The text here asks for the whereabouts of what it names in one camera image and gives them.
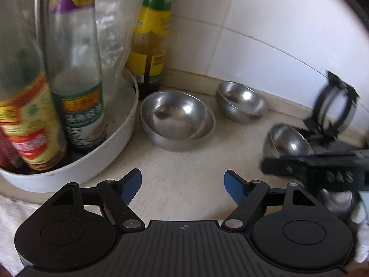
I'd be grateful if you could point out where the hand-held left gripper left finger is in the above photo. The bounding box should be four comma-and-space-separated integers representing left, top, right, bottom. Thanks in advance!
50, 168, 145, 232

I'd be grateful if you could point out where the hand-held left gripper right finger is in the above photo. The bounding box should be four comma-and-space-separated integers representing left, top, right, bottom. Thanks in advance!
221, 170, 318, 233

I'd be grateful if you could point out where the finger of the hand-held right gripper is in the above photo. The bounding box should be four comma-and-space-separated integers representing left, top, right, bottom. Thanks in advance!
261, 154, 316, 178

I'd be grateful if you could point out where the stainless steel bowl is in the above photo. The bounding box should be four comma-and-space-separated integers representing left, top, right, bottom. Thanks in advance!
216, 81, 267, 124
140, 91, 216, 139
140, 112, 216, 151
267, 124, 315, 162

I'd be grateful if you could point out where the black gas stove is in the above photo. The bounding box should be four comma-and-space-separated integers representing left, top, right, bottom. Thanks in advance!
300, 127, 369, 158

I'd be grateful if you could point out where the white two-tier turntable rack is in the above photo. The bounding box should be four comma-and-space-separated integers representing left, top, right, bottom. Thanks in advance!
0, 68, 139, 193

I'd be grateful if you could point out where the black stove pan support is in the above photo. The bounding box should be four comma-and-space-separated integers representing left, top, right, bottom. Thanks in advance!
306, 70, 359, 142

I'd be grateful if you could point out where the yellow-cap vinegar bottle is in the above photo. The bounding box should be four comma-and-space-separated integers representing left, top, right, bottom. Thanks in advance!
0, 0, 68, 171

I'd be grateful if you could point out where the white flat cloth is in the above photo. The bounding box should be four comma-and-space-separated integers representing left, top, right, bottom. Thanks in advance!
0, 192, 44, 274

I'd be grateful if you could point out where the red-label soy sauce bottle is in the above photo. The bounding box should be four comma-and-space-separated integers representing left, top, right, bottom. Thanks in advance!
0, 127, 25, 172

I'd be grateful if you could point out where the purple-label clear bottle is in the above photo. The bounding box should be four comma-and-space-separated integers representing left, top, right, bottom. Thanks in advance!
48, 0, 106, 151

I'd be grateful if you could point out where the green-yellow label oil bottle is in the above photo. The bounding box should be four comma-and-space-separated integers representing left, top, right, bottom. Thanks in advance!
125, 0, 173, 93

